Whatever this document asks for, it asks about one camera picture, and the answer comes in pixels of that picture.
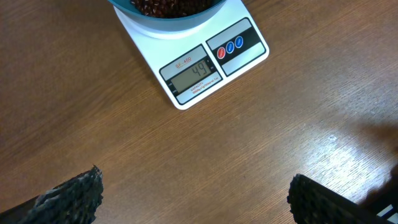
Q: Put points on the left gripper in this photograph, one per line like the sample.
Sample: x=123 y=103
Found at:
x=311 y=202

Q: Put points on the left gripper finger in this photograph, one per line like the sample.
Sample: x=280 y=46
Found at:
x=74 y=201

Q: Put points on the white digital kitchen scale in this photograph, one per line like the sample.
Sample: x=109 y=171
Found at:
x=191 y=64

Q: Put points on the teal plastic bowl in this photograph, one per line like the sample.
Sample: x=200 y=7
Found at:
x=164 y=24

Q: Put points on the red beans in bowl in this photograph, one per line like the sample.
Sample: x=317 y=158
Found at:
x=170 y=8

